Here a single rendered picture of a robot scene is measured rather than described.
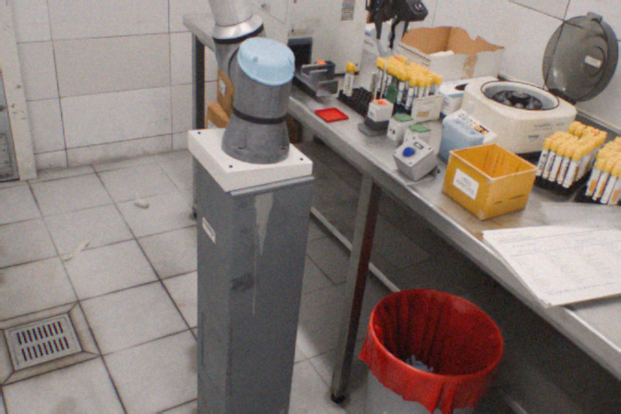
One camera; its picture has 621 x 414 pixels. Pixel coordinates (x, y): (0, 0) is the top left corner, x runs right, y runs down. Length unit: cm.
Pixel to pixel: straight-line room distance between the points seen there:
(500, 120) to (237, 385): 94
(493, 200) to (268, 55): 54
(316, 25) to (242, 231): 76
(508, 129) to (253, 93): 65
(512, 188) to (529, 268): 22
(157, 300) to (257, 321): 89
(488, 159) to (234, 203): 58
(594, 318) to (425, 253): 119
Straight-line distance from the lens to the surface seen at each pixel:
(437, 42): 217
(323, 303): 244
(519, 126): 164
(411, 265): 225
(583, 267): 130
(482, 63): 199
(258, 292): 154
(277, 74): 132
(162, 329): 232
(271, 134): 137
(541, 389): 195
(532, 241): 133
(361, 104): 177
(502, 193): 138
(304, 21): 192
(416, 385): 165
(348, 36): 201
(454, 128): 154
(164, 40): 321
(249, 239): 143
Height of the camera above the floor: 156
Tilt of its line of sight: 32 degrees down
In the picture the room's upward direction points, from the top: 7 degrees clockwise
